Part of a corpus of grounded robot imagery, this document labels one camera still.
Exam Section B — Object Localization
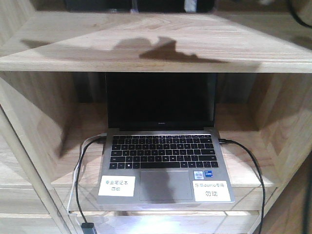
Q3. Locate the silver laptop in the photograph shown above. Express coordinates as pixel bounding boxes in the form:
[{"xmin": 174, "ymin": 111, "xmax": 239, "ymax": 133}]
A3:
[{"xmin": 97, "ymin": 72, "xmax": 234, "ymax": 205}]

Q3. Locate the black right laptop cable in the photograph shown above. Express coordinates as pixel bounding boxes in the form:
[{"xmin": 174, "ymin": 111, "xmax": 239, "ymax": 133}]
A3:
[{"xmin": 218, "ymin": 138, "xmax": 266, "ymax": 234}]

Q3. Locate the light wooden desk shelf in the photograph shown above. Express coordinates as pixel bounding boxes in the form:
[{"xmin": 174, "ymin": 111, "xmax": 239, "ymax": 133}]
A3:
[{"xmin": 0, "ymin": 0, "xmax": 312, "ymax": 234}]

